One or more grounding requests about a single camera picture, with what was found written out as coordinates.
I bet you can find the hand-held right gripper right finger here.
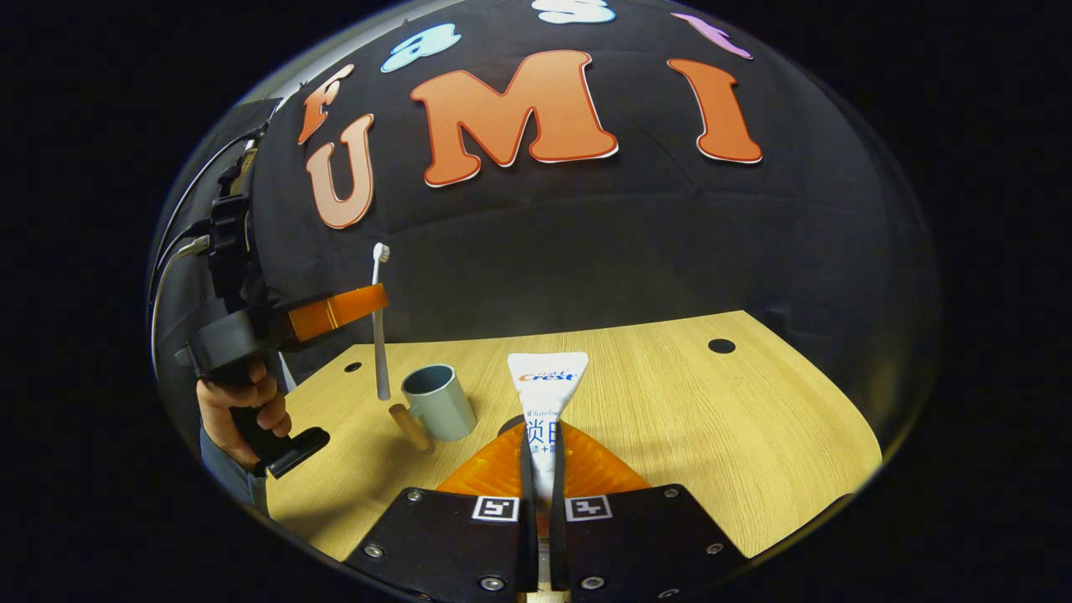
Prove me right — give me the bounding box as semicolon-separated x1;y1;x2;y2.
549;421;752;601

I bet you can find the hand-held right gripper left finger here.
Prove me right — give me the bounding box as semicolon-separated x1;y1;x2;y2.
345;421;539;601

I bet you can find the white toothbrush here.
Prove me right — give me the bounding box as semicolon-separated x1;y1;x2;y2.
371;242;393;402

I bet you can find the light blue cup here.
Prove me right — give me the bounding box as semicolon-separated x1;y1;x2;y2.
389;363;477;454

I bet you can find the white toothpaste tube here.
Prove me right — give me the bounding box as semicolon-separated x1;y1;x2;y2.
507;351;590;537

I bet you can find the black backdrop cloth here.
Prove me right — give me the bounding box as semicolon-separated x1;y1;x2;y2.
155;0;943;453

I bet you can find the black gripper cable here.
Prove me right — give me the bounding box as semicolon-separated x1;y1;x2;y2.
149;126;267;353

